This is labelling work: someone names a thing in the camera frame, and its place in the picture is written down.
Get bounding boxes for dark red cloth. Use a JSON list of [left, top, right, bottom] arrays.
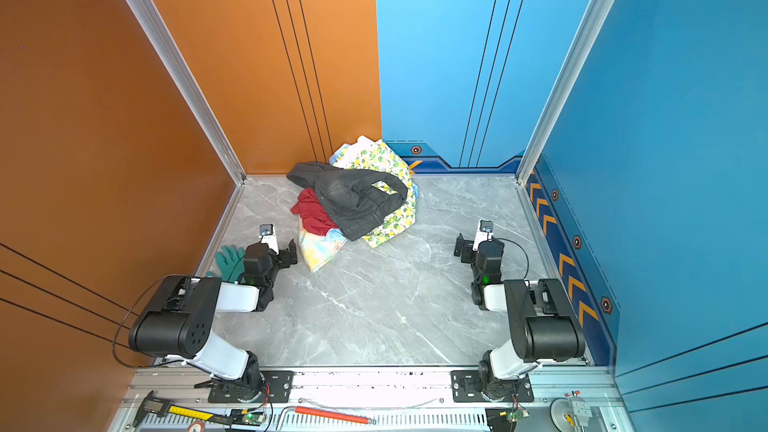
[[290, 188, 338, 236]]

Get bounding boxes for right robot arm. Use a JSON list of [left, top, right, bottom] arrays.
[[454, 232, 586, 402]]

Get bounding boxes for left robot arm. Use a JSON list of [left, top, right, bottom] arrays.
[[129, 240, 298, 403]]

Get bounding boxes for pastel floral cloth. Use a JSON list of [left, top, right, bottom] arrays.
[[298, 220, 348, 272]]

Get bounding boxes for lemon print cloth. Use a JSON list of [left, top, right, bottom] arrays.
[[331, 139, 420, 250]]

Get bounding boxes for green work glove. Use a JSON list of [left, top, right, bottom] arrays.
[[205, 245, 245, 284]]

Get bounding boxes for dark grey jeans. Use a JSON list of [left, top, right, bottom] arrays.
[[286, 162, 409, 241]]

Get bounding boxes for small circuit board right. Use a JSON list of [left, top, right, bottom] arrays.
[[500, 408, 530, 423]]

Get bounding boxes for green circuit board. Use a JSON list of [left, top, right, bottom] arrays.
[[230, 409, 266, 427]]

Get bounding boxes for round metal disc fixture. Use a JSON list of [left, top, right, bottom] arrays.
[[550, 391, 593, 432]]

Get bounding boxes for digital caliper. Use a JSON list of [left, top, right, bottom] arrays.
[[131, 391, 234, 428]]

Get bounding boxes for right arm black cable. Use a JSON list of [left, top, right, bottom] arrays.
[[497, 237, 532, 282]]

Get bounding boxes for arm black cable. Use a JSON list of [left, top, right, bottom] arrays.
[[111, 277, 181, 370], [497, 237, 532, 282]]

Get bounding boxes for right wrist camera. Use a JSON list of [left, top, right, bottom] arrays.
[[472, 220, 493, 251]]

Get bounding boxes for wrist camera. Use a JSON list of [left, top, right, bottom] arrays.
[[472, 220, 493, 251], [259, 224, 279, 253]]

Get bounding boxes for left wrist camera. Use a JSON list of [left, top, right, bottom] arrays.
[[259, 224, 279, 253]]

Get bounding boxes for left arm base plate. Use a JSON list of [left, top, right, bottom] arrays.
[[207, 370, 295, 405]]

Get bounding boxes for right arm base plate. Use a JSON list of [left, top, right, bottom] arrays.
[[450, 369, 535, 404]]

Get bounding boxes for red handled tool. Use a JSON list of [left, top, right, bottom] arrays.
[[295, 406, 375, 425]]

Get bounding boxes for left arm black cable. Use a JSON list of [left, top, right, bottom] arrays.
[[111, 277, 181, 370]]

